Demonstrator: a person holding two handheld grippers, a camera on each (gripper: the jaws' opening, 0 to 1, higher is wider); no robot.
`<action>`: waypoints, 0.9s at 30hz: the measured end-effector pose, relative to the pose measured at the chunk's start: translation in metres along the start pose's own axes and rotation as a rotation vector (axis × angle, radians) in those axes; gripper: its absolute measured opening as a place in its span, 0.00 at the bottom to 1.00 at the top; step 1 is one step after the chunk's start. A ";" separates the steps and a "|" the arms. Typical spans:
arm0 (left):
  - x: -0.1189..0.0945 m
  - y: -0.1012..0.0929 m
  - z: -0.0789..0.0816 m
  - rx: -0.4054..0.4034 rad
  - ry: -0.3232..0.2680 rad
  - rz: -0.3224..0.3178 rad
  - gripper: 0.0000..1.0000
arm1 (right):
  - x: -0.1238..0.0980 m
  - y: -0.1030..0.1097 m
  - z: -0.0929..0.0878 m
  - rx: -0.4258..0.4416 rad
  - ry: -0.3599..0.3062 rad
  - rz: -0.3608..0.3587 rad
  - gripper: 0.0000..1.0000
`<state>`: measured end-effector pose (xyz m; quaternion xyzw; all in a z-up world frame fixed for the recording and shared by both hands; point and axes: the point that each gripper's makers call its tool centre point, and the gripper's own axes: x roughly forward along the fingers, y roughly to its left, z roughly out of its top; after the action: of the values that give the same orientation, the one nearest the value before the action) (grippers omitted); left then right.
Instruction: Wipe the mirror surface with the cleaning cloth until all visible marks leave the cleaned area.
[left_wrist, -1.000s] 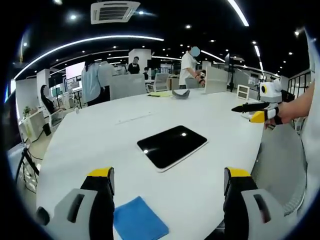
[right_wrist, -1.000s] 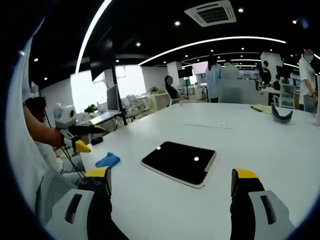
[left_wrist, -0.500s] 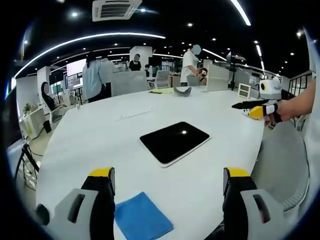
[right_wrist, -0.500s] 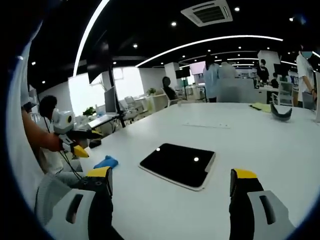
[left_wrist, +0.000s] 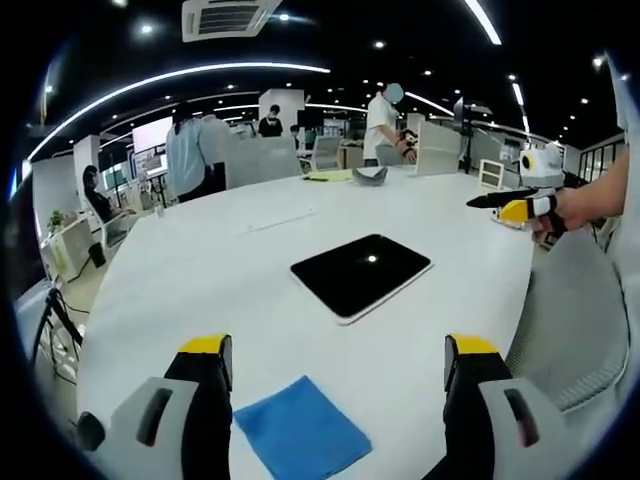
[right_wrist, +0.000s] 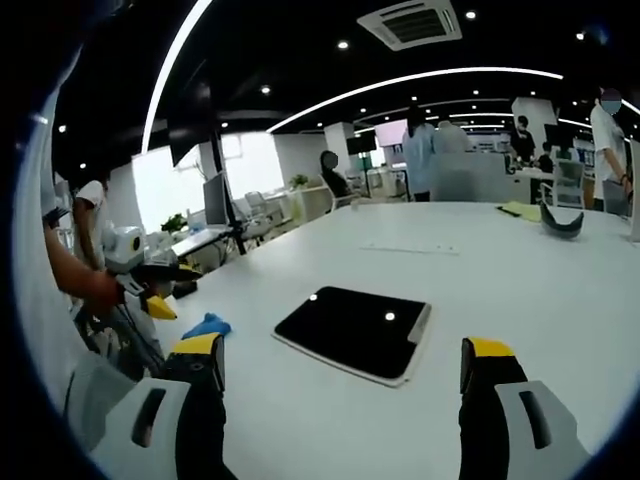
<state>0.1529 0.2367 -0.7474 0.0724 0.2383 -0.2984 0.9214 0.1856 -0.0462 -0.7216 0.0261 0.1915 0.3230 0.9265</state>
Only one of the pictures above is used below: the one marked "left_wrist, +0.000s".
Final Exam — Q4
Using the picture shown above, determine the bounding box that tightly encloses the black mirror with white frame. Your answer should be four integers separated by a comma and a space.
289, 233, 435, 327

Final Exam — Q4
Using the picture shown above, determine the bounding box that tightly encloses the white side desk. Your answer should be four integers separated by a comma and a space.
38, 213, 97, 284

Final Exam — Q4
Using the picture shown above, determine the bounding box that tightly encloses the person's light shirt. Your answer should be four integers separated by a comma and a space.
602, 49, 640, 361

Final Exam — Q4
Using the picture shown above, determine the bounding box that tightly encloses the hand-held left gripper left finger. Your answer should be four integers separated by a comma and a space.
92, 333, 234, 480

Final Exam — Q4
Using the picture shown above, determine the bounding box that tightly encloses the small white framed box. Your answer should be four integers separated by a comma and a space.
478, 158, 504, 189

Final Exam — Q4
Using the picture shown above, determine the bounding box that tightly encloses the grey mesh office chair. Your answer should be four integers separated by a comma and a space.
504, 233, 632, 414

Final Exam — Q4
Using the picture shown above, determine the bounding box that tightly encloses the white ribbed panel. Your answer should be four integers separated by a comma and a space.
415, 121, 462, 177

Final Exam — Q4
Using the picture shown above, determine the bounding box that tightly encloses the ceiling air conditioner vent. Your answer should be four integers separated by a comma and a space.
180, 0, 282, 44

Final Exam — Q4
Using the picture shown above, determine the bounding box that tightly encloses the large wall screen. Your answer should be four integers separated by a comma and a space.
131, 116, 174, 174

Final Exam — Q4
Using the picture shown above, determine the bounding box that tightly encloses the person's right hand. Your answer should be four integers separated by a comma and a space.
530, 183, 602, 245

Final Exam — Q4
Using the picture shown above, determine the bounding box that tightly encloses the blue cleaning cloth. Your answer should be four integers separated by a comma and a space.
232, 374, 374, 480

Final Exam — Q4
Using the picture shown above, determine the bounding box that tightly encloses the grey curved object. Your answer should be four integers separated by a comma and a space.
351, 166, 390, 189

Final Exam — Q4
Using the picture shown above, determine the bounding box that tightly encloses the white office chair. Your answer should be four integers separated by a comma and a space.
299, 135, 342, 172

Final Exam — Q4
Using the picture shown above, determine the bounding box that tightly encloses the black tripod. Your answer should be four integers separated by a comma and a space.
30, 287, 85, 379

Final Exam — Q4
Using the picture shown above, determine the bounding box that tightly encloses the yellow cloth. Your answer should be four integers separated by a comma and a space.
300, 168, 357, 184

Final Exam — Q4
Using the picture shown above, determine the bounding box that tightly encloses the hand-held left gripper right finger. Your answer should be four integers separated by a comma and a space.
429, 333, 569, 480

